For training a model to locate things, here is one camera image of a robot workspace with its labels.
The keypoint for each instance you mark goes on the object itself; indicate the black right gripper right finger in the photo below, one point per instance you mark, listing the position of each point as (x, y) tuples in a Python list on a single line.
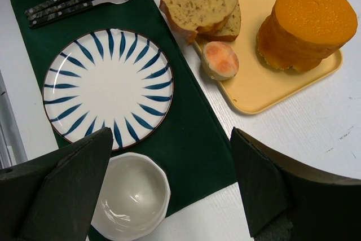
[(285, 199)]

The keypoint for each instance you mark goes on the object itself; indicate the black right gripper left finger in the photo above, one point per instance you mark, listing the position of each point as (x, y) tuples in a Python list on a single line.
[(53, 197)]

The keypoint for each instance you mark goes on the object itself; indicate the bread slice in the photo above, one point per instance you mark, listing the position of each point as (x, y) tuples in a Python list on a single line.
[(230, 30), (190, 17)]

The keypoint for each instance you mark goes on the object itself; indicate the orange round bread loaf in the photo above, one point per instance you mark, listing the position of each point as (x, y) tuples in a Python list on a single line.
[(299, 34)]

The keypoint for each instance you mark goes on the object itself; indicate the white blue ceramic mug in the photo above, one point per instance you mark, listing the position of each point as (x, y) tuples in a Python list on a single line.
[(134, 198)]

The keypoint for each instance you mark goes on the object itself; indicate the white blue striped plate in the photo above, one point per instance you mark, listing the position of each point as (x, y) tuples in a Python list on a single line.
[(109, 78)]

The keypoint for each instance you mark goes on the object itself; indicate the yellow plastic tray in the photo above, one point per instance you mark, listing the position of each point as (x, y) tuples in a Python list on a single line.
[(257, 86)]

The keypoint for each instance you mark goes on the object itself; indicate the dark green placemat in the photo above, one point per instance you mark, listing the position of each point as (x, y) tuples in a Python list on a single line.
[(190, 143)]

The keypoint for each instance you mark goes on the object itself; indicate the aluminium table edge rail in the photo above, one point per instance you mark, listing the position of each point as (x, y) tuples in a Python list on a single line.
[(12, 148)]

